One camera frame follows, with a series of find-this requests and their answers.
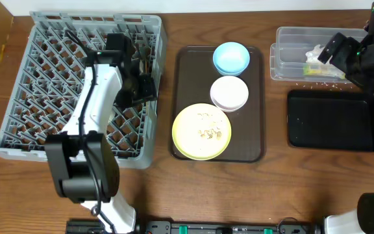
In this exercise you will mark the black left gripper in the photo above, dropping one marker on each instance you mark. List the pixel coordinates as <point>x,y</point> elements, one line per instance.
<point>147,88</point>

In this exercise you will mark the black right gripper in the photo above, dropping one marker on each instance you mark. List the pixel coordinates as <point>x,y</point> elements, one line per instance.
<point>329,49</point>

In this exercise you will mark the yellow plate with crumbs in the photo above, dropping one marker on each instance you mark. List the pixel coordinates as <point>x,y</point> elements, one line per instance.
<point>201,132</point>

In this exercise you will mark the light blue bowl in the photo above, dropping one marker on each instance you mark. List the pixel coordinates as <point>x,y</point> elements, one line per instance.
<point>231,58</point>

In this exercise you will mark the white napkin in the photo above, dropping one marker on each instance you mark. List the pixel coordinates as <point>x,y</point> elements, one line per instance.
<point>312,56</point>

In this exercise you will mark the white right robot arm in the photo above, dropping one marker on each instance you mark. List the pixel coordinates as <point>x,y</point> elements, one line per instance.
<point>360,220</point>

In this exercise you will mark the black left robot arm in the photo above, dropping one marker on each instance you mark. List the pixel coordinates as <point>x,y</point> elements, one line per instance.
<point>81,161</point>

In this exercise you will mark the grey dishwasher rack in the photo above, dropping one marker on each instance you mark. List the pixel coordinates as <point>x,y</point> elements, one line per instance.
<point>51,73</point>

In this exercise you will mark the clear plastic bin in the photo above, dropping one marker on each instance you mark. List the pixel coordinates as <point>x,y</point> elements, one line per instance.
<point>287,54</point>

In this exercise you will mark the black tray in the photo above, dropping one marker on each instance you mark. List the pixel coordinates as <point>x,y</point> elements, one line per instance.
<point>331,120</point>

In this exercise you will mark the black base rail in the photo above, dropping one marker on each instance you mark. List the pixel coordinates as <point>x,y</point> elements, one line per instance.
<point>164,227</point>

